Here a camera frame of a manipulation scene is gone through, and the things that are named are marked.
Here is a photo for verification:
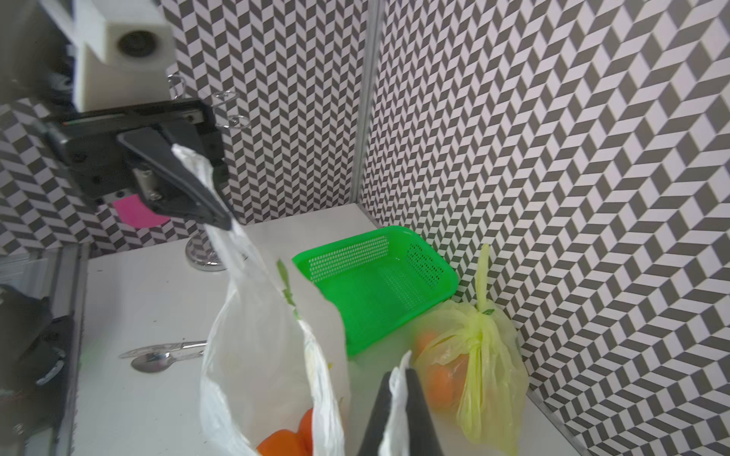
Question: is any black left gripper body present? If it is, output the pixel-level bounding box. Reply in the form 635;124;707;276
42;99;224;206

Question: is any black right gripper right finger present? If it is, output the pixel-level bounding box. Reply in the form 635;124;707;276
406;368;444;456

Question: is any orange fruit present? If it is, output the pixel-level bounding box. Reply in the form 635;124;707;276
298;408;314;456
257;429;309;456

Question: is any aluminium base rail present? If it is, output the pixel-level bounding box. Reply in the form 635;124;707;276
1;244;90;455

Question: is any yellow-green plastic bag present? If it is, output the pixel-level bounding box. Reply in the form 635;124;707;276
414;244;528;455

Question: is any metal spoon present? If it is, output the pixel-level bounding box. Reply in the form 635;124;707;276
130;351;203;374

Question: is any pink plastic cup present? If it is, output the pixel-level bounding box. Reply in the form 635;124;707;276
112;195;170;229

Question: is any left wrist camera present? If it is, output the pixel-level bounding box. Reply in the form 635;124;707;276
40;0;176;112

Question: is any metal knife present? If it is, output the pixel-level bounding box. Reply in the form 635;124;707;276
119;340;207;359

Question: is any white printed plastic bag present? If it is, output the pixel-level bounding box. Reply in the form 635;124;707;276
170;141;413;456

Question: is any green plastic basket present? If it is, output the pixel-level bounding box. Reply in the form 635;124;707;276
293;226;459;358

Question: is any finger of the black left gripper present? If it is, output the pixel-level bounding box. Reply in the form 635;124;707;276
117;127;232;230

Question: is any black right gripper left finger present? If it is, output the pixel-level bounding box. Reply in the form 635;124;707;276
357;372;392;456

